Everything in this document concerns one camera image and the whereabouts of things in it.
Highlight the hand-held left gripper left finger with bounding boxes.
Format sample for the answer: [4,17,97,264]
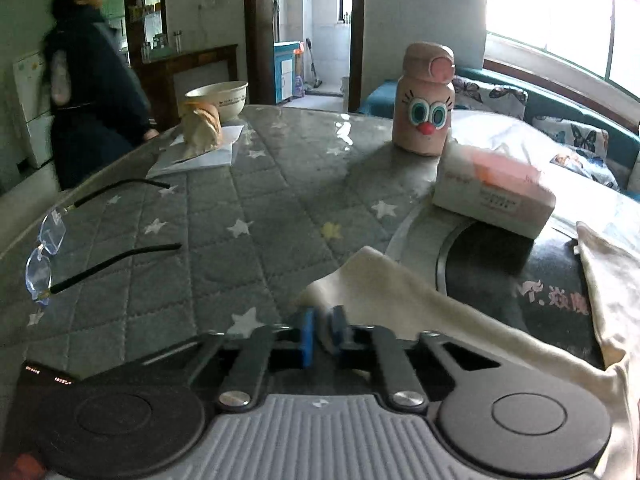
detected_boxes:
[136,307,316,409]

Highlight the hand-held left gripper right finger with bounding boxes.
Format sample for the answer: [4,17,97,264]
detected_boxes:
[330,305,502,414]

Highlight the cream cloth garment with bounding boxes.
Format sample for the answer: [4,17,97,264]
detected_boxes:
[295,220,640,480]

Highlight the round black hotplate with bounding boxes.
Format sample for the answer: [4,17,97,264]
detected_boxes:
[387,200,606,366]

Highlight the grey star-patterned quilted tablecloth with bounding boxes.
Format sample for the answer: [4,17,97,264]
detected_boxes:
[0,105,640,411]

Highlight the white paper sheet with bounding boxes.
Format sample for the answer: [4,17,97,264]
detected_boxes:
[146,124,245,179]

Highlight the pink tissue box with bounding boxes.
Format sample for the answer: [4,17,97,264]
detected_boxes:
[431,142,557,239]

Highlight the pink cartoon-face bottle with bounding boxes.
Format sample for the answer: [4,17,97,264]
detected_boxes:
[391,41,457,157]

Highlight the white bowl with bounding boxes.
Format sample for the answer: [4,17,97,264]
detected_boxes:
[185,81,249,123]

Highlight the white blanket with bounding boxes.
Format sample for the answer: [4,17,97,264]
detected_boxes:
[450,109,621,191]

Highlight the blue cabinet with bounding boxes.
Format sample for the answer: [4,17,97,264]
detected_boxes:
[273,40,304,106]

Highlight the mop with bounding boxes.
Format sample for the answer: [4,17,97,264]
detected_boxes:
[305,37,323,92]

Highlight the rimless eyeglasses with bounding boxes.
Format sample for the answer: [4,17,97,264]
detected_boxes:
[25,178,183,308]

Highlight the butterfly print cushion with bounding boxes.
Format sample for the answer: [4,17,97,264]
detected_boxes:
[452,76,528,121]
[531,116,611,158]

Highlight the dark wooden cabinet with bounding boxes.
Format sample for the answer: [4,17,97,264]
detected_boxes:
[131,44,239,131]

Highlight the teal sofa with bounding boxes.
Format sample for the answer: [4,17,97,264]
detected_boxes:
[359,67,640,191]

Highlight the white appliance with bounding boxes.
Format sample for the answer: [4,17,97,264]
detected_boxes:
[12,50,56,168]

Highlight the wooden shelf with jars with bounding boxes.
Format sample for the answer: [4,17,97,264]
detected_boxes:
[122,0,168,66]

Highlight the window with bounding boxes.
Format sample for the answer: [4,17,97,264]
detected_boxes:
[485,0,640,86]

